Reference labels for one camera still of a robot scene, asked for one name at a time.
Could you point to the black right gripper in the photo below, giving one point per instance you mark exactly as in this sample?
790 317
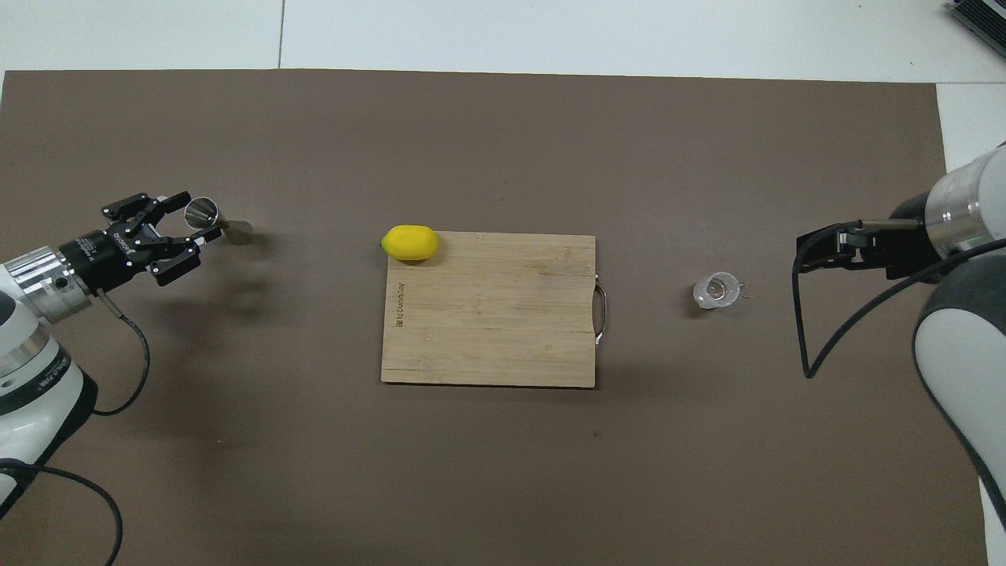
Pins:
908 251

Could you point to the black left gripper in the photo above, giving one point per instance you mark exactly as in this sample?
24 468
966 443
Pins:
106 255

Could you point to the steel double jigger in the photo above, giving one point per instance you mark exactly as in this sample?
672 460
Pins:
203 212

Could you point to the small clear glass cup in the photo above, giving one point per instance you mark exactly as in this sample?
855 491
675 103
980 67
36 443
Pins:
715 291

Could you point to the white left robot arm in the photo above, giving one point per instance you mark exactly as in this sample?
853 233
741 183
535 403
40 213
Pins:
31 377

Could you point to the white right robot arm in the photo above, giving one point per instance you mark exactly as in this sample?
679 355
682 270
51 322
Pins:
959 377

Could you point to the yellow lemon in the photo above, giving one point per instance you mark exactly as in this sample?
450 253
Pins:
409 242

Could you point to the grey ribbed device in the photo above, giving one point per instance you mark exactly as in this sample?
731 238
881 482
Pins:
986 17

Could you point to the wooden cutting board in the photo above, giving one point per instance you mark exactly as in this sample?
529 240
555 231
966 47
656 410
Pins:
487 314

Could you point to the brown table mat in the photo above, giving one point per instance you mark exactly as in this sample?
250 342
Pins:
471 472

